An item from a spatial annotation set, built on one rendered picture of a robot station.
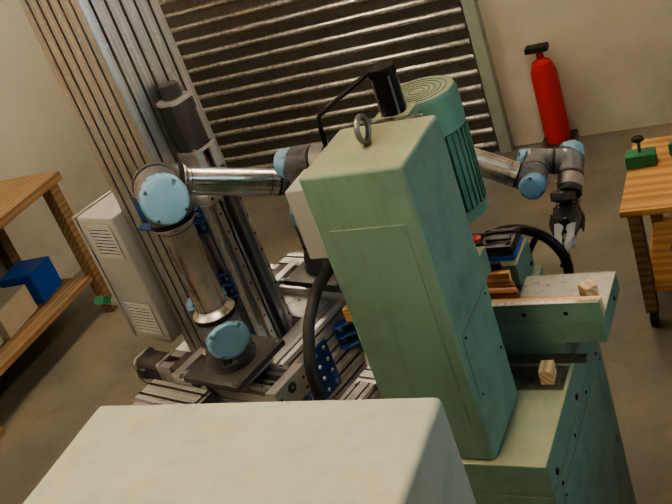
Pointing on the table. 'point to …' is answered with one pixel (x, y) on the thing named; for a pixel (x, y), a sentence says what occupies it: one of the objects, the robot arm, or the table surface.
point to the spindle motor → (466, 176)
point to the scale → (535, 302)
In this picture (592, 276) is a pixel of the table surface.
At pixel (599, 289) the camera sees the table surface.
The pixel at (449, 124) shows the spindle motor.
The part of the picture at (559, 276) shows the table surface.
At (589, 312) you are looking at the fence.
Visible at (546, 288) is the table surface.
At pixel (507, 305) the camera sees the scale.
